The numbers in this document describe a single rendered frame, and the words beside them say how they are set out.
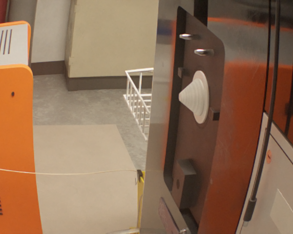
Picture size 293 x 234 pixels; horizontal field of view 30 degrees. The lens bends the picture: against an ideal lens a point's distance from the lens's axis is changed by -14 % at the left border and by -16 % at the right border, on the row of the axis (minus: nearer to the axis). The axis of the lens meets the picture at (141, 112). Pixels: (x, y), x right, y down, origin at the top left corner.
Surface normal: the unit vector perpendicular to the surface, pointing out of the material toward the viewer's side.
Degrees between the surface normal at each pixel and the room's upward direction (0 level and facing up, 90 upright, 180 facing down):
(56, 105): 0
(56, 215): 0
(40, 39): 90
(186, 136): 90
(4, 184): 90
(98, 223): 0
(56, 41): 90
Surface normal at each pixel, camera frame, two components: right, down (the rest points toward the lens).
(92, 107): 0.07, -0.92
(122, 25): 0.22, 0.40
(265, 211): -0.97, 0.02
